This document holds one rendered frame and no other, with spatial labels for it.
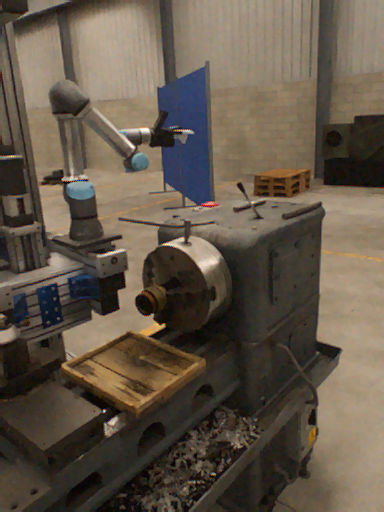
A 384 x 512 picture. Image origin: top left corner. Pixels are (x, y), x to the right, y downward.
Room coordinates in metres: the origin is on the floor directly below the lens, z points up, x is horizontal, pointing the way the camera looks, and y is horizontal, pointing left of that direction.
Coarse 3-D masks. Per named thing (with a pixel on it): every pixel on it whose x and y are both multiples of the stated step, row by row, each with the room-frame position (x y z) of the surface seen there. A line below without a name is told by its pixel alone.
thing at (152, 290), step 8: (152, 288) 1.28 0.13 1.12; (160, 288) 1.29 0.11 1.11; (136, 296) 1.26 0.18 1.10; (144, 296) 1.24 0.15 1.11; (152, 296) 1.25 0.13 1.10; (160, 296) 1.26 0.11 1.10; (136, 304) 1.27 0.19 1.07; (144, 304) 1.29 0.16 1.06; (152, 304) 1.23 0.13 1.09; (160, 304) 1.25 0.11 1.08; (144, 312) 1.25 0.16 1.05; (152, 312) 1.23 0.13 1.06
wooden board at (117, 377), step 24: (120, 336) 1.38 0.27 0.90; (72, 360) 1.23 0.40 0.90; (96, 360) 1.26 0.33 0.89; (120, 360) 1.25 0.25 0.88; (144, 360) 1.24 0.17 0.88; (168, 360) 1.23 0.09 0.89; (192, 360) 1.21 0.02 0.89; (96, 384) 1.09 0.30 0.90; (120, 384) 1.11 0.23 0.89; (144, 384) 1.10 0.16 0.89; (168, 384) 1.07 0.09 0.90; (120, 408) 1.01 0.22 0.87; (144, 408) 0.99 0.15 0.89
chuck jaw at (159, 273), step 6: (156, 252) 1.40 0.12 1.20; (150, 258) 1.37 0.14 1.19; (156, 258) 1.38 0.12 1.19; (150, 264) 1.37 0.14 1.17; (156, 264) 1.36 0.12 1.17; (162, 264) 1.38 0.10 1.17; (150, 270) 1.34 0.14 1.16; (156, 270) 1.35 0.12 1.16; (162, 270) 1.36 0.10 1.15; (150, 276) 1.34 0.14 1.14; (156, 276) 1.33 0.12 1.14; (162, 276) 1.34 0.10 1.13; (168, 276) 1.36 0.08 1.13; (150, 282) 1.31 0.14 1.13; (156, 282) 1.31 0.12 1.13; (162, 282) 1.33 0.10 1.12
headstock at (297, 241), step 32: (224, 224) 1.53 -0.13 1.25; (256, 224) 1.50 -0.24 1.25; (288, 224) 1.52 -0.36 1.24; (320, 224) 1.76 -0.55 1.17; (224, 256) 1.41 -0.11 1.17; (256, 256) 1.35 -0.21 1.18; (288, 256) 1.53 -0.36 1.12; (320, 256) 1.77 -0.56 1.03; (256, 288) 1.35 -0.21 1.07; (288, 288) 1.54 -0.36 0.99; (224, 320) 1.41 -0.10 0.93; (256, 320) 1.35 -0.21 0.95
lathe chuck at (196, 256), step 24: (192, 240) 1.40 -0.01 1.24; (144, 264) 1.45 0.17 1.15; (168, 264) 1.37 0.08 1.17; (192, 264) 1.30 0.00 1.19; (216, 264) 1.33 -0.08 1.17; (144, 288) 1.45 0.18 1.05; (168, 288) 1.40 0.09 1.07; (216, 288) 1.28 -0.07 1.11; (192, 312) 1.31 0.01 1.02; (216, 312) 1.30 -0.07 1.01
